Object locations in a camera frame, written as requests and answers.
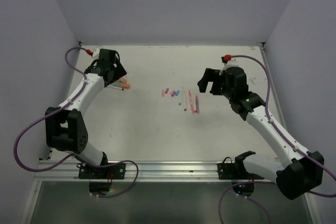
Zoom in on white purple pen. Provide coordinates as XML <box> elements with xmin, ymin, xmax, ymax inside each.
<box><xmin>183</xmin><ymin>91</ymin><xmax>187</xmax><ymax>111</ymax></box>

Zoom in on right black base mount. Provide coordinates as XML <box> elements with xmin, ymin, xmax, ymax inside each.
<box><xmin>217</xmin><ymin>151</ymin><xmax>264</xmax><ymax>197</ymax></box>

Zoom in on pink capped pen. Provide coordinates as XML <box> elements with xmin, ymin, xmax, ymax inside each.
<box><xmin>192</xmin><ymin>93</ymin><xmax>197</xmax><ymax>113</ymax></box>

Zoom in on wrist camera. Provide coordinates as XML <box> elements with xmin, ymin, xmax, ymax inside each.
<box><xmin>220</xmin><ymin>55</ymin><xmax>239</xmax><ymax>74</ymax></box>
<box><xmin>92</xmin><ymin>46</ymin><xmax>102</xmax><ymax>59</ymax></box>

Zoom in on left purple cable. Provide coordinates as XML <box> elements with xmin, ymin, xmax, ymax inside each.
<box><xmin>13</xmin><ymin>47</ymin><xmax>94</xmax><ymax>171</ymax></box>

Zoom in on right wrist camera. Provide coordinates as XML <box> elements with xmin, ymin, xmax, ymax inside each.
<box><xmin>220</xmin><ymin>55</ymin><xmax>239</xmax><ymax>74</ymax></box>

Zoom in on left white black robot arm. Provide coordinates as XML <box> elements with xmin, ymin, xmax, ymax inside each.
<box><xmin>45</xmin><ymin>49</ymin><xmax>127</xmax><ymax>178</ymax></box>

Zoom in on red tipped pen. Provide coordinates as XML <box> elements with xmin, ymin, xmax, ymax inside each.
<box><xmin>107</xmin><ymin>86</ymin><xmax>124</xmax><ymax>91</ymax></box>

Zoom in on white blue pen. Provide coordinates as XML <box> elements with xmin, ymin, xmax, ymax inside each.
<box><xmin>178</xmin><ymin>86</ymin><xmax>183</xmax><ymax>105</ymax></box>

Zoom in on orange capped pen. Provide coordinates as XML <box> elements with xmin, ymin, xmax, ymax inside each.
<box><xmin>114</xmin><ymin>82</ymin><xmax>131</xmax><ymax>89</ymax></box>
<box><xmin>118</xmin><ymin>77</ymin><xmax>127</xmax><ymax>83</ymax></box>

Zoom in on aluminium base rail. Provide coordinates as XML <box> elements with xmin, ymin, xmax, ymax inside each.
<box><xmin>33</xmin><ymin>160</ymin><xmax>276</xmax><ymax>183</ymax></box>

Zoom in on mauve barrel red pen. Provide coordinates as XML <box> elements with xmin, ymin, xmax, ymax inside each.
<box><xmin>195</xmin><ymin>94</ymin><xmax>199</xmax><ymax>114</ymax></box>

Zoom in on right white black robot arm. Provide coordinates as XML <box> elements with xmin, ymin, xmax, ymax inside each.
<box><xmin>197</xmin><ymin>67</ymin><xmax>324</xmax><ymax>200</ymax></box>

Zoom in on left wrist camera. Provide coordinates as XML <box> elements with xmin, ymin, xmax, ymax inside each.
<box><xmin>92</xmin><ymin>46</ymin><xmax>102</xmax><ymax>59</ymax></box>

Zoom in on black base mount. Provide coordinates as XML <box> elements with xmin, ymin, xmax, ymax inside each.
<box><xmin>76</xmin><ymin>163</ymin><xmax>126</xmax><ymax>196</ymax></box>
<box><xmin>217</xmin><ymin>151</ymin><xmax>264</xmax><ymax>197</ymax></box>

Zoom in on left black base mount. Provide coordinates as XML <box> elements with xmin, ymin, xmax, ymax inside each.
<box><xmin>76</xmin><ymin>163</ymin><xmax>126</xmax><ymax>196</ymax></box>

